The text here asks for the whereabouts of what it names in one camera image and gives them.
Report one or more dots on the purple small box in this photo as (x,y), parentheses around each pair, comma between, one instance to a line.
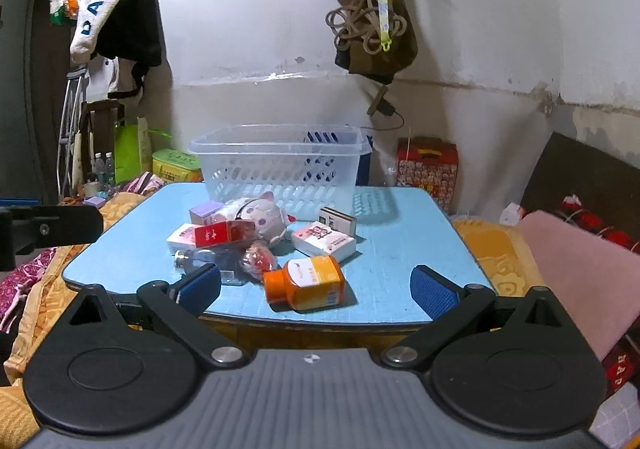
(204,214)

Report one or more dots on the pink folded blanket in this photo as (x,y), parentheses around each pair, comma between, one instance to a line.
(596,281)

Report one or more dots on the orange cotton ball bottle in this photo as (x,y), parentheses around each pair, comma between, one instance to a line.
(306,284)

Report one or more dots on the green yellow box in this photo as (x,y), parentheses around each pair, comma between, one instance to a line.
(176,166)

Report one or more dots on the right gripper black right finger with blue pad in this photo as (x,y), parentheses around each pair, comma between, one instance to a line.
(505,365)

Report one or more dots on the red patterned gift box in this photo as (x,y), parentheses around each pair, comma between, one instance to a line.
(430,164)

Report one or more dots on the clear plastic bag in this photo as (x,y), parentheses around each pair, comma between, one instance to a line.
(228,262)

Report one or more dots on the metal crutch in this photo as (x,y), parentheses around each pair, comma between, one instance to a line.
(70,120)

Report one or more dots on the clear plastic basket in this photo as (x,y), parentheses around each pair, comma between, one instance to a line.
(251,159)

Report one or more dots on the black white small box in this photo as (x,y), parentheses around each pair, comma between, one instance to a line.
(338,221)

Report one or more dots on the grey cat plush toy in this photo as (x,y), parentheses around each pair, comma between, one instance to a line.
(270,220)

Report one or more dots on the red white box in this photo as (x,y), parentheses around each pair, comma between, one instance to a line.
(199,236)

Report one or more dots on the white black hanging jacket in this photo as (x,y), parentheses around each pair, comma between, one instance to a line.
(126,32)

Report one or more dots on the red round packet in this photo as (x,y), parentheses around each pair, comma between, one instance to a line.
(258,260)

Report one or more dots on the green shopping bag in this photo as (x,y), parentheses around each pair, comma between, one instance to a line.
(133,149)

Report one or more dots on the pink white medicine box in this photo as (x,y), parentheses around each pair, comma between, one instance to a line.
(318,239)

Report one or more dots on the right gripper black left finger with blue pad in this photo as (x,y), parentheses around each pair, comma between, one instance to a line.
(116,364)

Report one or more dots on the brown hanging bag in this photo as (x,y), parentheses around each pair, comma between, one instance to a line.
(373,38)

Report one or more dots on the grey cabinet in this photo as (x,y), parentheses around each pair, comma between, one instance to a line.
(21,178)

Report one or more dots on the dark headboard panel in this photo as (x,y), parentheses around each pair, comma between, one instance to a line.
(604,184)

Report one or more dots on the black power adapter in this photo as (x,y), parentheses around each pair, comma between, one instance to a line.
(380,105)

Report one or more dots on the blue tote bag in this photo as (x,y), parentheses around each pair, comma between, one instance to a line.
(364,163)

